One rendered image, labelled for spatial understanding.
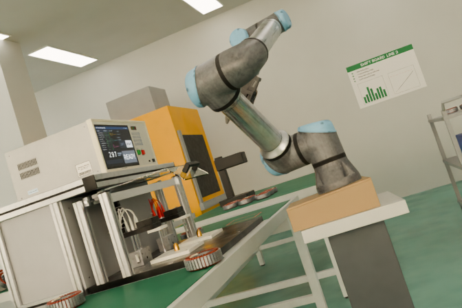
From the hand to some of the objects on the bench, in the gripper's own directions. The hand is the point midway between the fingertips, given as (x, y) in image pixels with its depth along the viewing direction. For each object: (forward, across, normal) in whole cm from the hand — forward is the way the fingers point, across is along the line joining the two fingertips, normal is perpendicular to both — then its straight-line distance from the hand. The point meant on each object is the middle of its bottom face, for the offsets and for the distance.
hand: (225, 119), depth 191 cm
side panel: (+76, -41, +23) cm, 90 cm away
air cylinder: (+58, -21, +5) cm, 62 cm away
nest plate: (+49, +3, -6) cm, 49 cm away
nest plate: (+49, -21, -6) cm, 53 cm away
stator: (+65, -56, +10) cm, 86 cm away
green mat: (+65, +56, +10) cm, 86 cm away
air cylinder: (+58, +3, +5) cm, 58 cm away
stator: (+37, -49, -23) cm, 66 cm away
